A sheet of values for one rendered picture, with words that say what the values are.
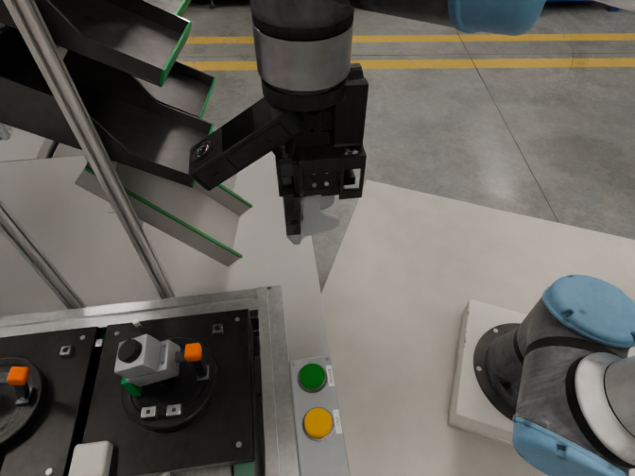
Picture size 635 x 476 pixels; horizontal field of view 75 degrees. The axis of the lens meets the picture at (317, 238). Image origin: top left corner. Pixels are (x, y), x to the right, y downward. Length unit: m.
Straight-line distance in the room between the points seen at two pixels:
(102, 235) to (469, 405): 0.86
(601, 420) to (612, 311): 0.17
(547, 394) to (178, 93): 0.72
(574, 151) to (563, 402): 2.58
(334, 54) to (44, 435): 0.65
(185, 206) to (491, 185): 2.04
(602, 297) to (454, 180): 1.93
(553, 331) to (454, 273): 0.38
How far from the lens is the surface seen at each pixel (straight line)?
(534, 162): 2.84
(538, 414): 0.58
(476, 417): 0.77
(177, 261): 0.99
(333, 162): 0.38
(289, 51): 0.32
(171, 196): 0.79
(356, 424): 0.78
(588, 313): 0.63
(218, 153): 0.38
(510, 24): 0.28
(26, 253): 0.81
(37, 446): 0.76
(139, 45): 0.61
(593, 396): 0.54
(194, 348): 0.61
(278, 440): 0.68
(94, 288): 1.01
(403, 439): 0.78
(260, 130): 0.36
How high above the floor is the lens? 1.61
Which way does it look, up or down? 50 degrees down
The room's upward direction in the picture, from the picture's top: straight up
